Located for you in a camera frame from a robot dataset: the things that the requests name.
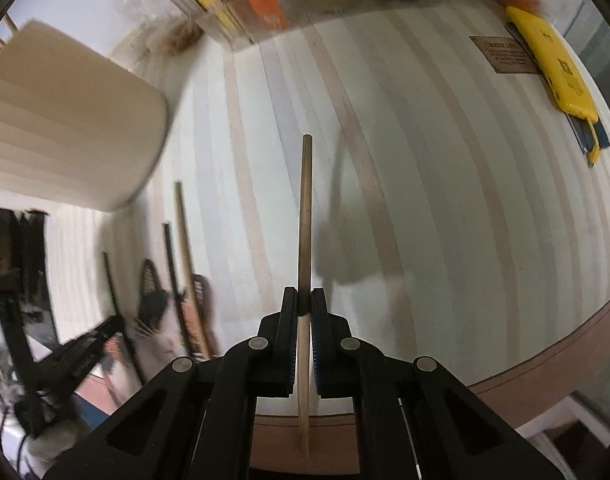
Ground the yellow flat device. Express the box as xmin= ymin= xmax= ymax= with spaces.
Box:
xmin=505 ymin=6 xmax=600 ymax=167

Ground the dark blue flat card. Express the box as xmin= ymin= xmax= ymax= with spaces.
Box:
xmin=567 ymin=110 xmax=610 ymax=156

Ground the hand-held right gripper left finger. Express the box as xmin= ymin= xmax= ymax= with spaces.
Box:
xmin=40 ymin=286 xmax=301 ymax=480

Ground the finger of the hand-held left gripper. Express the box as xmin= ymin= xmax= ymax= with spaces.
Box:
xmin=32 ymin=314 xmax=129 ymax=402

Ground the person's left forearm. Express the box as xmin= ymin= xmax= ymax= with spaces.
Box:
xmin=25 ymin=410 xmax=88 ymax=473

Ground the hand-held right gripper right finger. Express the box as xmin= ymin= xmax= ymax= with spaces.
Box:
xmin=310 ymin=287 xmax=568 ymax=480

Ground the beige ribbed chopstick holder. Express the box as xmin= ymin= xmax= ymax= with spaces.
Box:
xmin=0 ymin=19 xmax=170 ymax=212

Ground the small clear plastic bag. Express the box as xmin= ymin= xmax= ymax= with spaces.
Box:
xmin=110 ymin=0 xmax=206 ymax=59

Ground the plain light chopstick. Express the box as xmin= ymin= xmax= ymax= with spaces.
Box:
xmin=296 ymin=134 xmax=315 ymax=457

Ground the clear plastic organizer bin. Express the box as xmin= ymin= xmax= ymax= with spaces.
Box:
xmin=162 ymin=0 xmax=486 ymax=52

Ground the striped cat print tablecloth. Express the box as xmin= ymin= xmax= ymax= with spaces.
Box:
xmin=48 ymin=2 xmax=610 ymax=480

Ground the row of wooden chopsticks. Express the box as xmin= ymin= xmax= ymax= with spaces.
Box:
xmin=102 ymin=181 xmax=217 ymax=363

